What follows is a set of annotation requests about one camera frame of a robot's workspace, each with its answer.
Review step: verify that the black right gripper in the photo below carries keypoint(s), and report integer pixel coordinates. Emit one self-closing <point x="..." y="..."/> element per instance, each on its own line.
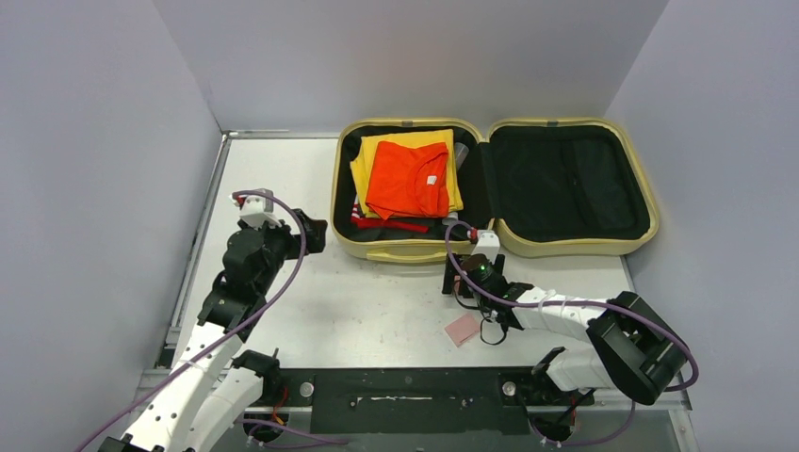
<point x="453" y="274"/>

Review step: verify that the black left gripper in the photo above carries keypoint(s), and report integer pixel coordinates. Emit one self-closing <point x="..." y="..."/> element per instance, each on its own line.
<point x="315" y="233"/>

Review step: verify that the pink square sponge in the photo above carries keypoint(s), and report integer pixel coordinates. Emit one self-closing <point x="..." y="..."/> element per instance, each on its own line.
<point x="462" y="329"/>

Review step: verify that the red printed t-shirt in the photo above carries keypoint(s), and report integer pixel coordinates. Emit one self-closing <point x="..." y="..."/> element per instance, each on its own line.
<point x="362" y="222"/>

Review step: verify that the yellow t-shirt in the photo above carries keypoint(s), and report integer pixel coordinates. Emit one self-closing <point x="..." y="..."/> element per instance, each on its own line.
<point x="362" y="164"/>

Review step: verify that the orange t-shirt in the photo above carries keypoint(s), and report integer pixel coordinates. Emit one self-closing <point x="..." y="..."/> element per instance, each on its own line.
<point x="407" y="182"/>

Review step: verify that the clear plastic cup bottle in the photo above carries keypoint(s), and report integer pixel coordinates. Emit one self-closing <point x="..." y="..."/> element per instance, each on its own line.
<point x="461" y="152"/>

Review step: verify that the yellow suitcase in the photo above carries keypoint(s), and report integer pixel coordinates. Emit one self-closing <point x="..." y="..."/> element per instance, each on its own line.
<point x="545" y="187"/>

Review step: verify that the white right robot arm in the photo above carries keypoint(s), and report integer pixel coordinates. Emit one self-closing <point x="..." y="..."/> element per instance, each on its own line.
<point x="629" y="348"/>

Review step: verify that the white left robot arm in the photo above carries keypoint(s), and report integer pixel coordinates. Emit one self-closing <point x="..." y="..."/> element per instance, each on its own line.
<point x="217" y="378"/>

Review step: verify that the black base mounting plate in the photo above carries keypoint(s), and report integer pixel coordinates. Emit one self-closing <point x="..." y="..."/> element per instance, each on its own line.
<point x="419" y="400"/>

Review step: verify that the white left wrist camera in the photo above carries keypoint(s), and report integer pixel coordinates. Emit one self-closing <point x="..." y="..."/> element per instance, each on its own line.
<point x="256" y="211"/>

